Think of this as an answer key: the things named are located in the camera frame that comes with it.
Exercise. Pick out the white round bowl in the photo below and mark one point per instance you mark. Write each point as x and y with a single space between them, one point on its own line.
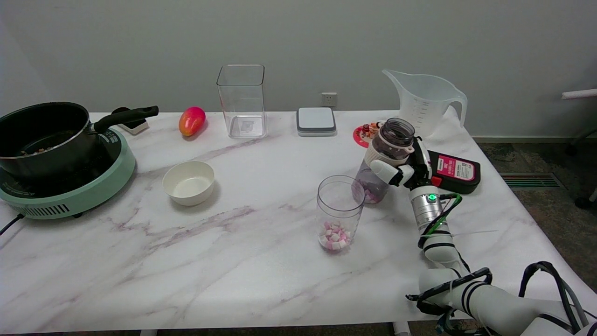
188 183

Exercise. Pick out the pink white marshmallow pile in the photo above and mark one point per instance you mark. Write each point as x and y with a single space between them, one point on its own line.
334 235

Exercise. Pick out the black device with red label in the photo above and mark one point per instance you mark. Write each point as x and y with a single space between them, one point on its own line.
457 170

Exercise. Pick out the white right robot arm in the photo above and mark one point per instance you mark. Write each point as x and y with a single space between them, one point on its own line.
438 242

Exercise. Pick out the grey floor vent grille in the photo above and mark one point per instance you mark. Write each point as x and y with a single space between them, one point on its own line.
529 179

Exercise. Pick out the white table leg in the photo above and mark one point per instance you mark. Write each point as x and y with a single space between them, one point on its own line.
401 329
148 332

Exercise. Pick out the green induction cooker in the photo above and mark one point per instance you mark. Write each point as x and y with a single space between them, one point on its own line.
93 191

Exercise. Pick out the red yellow toy mango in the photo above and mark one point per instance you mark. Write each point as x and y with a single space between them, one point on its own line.
191 120

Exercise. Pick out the white grey kitchen scale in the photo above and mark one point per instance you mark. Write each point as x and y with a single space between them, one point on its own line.
316 120

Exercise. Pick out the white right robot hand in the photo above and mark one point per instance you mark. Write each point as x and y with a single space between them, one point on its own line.
417 170

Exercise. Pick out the clear purple-tinted plastic bottle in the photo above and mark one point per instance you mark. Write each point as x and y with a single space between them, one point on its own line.
389 140

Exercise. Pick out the clear plastic cup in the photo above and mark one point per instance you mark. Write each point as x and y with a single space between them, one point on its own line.
339 210

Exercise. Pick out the translucent plastic measuring jug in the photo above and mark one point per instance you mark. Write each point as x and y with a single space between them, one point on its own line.
422 107

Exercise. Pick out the red round printed lid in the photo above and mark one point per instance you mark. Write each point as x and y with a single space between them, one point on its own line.
361 135

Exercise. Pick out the white pipe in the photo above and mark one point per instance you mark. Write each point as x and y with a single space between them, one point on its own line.
578 93

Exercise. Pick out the white wall socket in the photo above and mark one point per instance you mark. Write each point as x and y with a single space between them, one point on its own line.
329 99

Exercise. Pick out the clear square plastic container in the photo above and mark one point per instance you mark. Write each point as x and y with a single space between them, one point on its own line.
242 107

